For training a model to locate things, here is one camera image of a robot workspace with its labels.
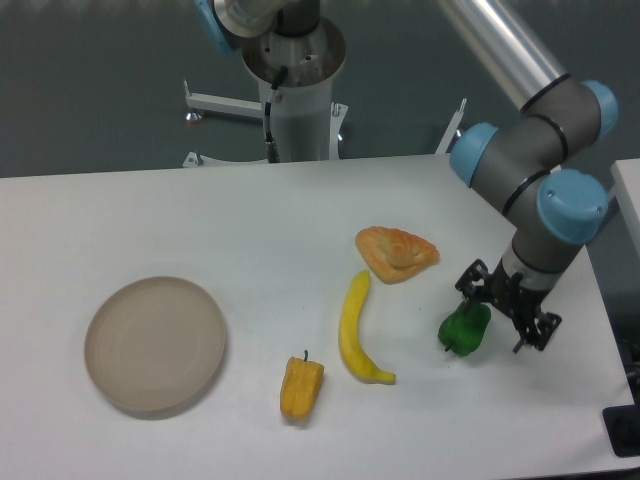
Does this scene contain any white side table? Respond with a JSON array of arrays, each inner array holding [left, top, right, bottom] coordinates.
[[611, 159, 640, 250]]

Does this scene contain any triangular golden pastry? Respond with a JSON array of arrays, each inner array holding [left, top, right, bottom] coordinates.
[[355, 226, 440, 284]]

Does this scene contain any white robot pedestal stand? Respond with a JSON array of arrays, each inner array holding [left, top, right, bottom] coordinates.
[[180, 17, 469, 169]]

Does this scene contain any yellow bell pepper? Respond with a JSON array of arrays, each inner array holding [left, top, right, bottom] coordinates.
[[280, 350, 324, 421]]

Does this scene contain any black device at table edge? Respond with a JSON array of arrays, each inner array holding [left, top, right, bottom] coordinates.
[[602, 405, 639, 458]]

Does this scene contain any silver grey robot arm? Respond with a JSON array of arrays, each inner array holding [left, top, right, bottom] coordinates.
[[195, 1, 619, 356]]

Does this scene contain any yellow banana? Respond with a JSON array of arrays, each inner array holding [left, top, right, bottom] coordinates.
[[338, 270, 396, 385]]

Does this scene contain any green bell pepper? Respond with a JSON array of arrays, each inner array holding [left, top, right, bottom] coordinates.
[[437, 301, 491, 357]]

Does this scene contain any black cable on pedestal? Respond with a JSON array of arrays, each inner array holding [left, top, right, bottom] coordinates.
[[263, 65, 289, 164]]

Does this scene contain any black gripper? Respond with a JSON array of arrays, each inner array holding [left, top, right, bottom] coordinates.
[[455, 259, 561, 352]]

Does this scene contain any beige round plate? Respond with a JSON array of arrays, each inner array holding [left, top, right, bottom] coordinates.
[[84, 276, 227, 417]]

